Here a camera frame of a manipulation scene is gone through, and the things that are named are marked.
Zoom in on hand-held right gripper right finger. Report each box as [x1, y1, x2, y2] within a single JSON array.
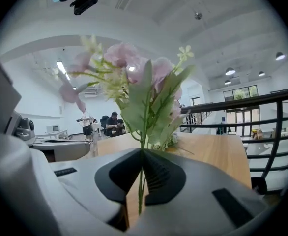
[[134, 148, 268, 236]]

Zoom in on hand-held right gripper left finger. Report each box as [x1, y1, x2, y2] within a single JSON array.
[[49, 147, 145, 225]]

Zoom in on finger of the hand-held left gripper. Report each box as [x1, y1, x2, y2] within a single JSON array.
[[32, 137, 91, 163]]

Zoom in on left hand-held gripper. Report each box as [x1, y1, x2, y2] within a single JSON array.
[[0, 49, 127, 236]]

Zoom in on pink flowers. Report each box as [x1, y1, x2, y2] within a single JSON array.
[[59, 34, 196, 216]]

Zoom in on white desk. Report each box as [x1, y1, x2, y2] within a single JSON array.
[[35, 129, 70, 140]]

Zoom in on white box appliance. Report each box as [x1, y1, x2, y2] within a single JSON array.
[[45, 124, 61, 134]]

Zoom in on black office chair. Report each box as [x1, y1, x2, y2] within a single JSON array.
[[99, 115, 110, 132]]

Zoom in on wooden table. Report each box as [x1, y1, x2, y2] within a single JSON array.
[[97, 131, 252, 228]]

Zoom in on black metal railing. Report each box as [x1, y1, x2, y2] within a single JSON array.
[[179, 86, 288, 196]]

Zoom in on large glass window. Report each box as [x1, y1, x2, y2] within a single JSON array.
[[223, 85, 259, 102]]

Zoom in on black head-worn camera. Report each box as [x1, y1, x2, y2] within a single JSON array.
[[69, 0, 100, 16]]

